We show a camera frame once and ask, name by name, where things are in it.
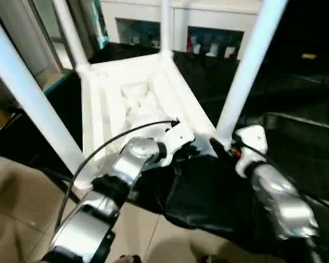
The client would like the black left robot foot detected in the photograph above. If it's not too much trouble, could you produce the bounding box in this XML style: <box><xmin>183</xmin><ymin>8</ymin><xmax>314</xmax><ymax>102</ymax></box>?
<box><xmin>118</xmin><ymin>255</ymin><xmax>143</xmax><ymax>263</ymax></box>

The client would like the black table mat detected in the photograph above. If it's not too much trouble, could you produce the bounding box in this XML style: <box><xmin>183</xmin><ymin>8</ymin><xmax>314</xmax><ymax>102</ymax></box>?
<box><xmin>0</xmin><ymin>41</ymin><xmax>329</xmax><ymax>258</ymax></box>

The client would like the white display cabinet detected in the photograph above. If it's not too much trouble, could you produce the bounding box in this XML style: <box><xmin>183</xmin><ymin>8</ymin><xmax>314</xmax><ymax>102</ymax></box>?
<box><xmin>99</xmin><ymin>0</ymin><xmax>264</xmax><ymax>58</ymax></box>

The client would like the black cabinet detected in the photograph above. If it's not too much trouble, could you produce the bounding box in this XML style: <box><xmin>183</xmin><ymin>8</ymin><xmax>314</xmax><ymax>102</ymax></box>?
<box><xmin>263</xmin><ymin>0</ymin><xmax>329</xmax><ymax>72</ymax></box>

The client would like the teal patterned cloth strip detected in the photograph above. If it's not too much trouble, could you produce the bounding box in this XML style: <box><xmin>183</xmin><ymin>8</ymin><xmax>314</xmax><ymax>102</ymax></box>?
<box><xmin>96</xmin><ymin>0</ymin><xmax>109</xmax><ymax>49</ymax></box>

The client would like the grey curtain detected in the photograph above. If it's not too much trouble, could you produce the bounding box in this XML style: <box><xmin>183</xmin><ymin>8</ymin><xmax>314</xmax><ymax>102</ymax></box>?
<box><xmin>71</xmin><ymin>0</ymin><xmax>106</xmax><ymax>55</ymax></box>

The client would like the white plastic table leg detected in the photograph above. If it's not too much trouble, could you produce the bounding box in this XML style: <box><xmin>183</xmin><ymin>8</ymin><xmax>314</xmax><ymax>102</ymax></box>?
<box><xmin>52</xmin><ymin>0</ymin><xmax>91</xmax><ymax>75</ymax></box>
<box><xmin>215</xmin><ymin>0</ymin><xmax>288</xmax><ymax>147</ymax></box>
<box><xmin>160</xmin><ymin>0</ymin><xmax>174</xmax><ymax>56</ymax></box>
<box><xmin>0</xmin><ymin>8</ymin><xmax>86</xmax><ymax>176</ymax></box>

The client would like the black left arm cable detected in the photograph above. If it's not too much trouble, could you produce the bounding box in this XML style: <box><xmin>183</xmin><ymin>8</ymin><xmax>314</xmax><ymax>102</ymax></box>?
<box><xmin>55</xmin><ymin>119</ymin><xmax>180</xmax><ymax>231</ymax></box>

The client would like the blue floor mat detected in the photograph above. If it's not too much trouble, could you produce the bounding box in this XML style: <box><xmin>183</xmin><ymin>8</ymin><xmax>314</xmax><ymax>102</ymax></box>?
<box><xmin>44</xmin><ymin>74</ymin><xmax>72</xmax><ymax>95</ymax></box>

